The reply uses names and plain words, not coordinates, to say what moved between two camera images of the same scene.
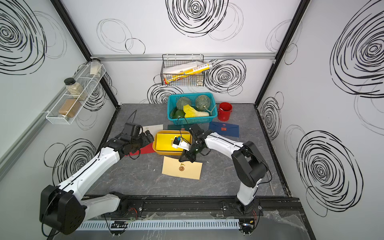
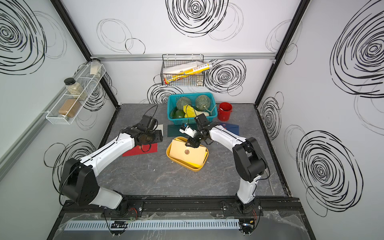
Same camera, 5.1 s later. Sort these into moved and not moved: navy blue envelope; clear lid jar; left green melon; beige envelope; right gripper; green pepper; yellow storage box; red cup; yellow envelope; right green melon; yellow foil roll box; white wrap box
Moved: beige envelope; right gripper; yellow storage box; yellow envelope
Not moved: red cup; white wrap box; clear lid jar; yellow foil roll box; navy blue envelope; green pepper; left green melon; right green melon
